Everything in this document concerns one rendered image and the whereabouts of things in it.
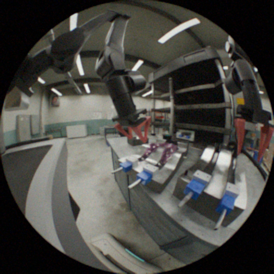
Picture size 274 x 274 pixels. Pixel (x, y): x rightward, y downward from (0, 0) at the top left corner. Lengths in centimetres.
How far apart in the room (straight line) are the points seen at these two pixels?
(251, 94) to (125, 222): 122
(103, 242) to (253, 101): 94
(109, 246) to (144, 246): 39
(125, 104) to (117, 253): 86
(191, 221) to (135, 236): 83
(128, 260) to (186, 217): 59
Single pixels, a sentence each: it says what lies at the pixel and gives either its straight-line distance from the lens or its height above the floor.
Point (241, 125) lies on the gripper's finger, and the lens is 19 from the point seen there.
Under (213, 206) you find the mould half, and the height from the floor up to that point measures 86.
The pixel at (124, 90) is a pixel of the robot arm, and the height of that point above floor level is 113.
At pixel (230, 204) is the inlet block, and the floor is 90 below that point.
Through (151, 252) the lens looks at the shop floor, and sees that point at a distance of 106.
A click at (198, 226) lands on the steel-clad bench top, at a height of 80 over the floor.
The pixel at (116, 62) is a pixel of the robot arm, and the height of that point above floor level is 120.
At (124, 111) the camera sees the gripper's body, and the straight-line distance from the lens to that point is 21.
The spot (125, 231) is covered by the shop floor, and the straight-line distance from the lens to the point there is 109.
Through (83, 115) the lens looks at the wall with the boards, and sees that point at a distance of 731.
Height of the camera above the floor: 105
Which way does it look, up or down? 11 degrees down
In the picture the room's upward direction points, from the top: straight up
